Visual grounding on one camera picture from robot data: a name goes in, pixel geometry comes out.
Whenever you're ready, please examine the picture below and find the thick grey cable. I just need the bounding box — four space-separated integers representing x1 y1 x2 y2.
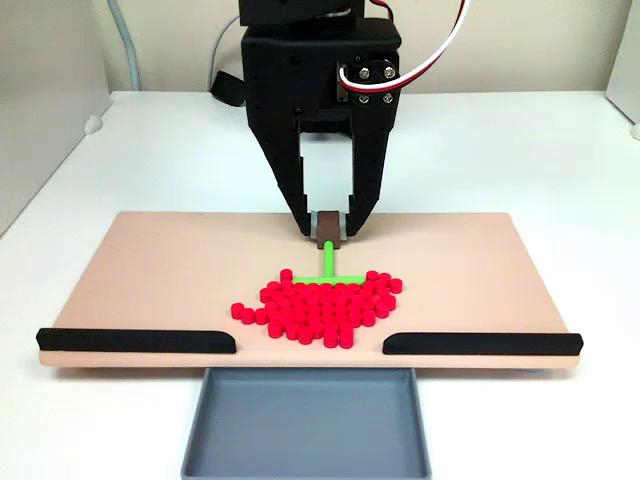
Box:
107 0 142 92

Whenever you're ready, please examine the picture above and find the green T pusher brown block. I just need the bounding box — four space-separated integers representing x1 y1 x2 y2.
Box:
292 210 366 286

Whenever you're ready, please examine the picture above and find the grey shallow square tray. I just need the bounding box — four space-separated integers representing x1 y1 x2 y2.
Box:
180 367 433 479

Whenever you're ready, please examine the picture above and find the thin grey cable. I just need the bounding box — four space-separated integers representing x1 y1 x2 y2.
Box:
207 14 241 94

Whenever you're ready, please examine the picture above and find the black strap clamp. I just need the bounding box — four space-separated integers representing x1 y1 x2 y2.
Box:
209 69 247 109

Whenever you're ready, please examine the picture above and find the beige flat work board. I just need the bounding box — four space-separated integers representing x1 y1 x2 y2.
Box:
38 211 584 372

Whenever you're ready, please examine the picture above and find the black edge rail strip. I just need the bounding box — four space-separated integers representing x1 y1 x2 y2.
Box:
382 332 584 357
35 327 237 355

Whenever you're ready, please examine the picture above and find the white red black servo cable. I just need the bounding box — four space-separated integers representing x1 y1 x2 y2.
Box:
368 0 396 22
338 0 474 96

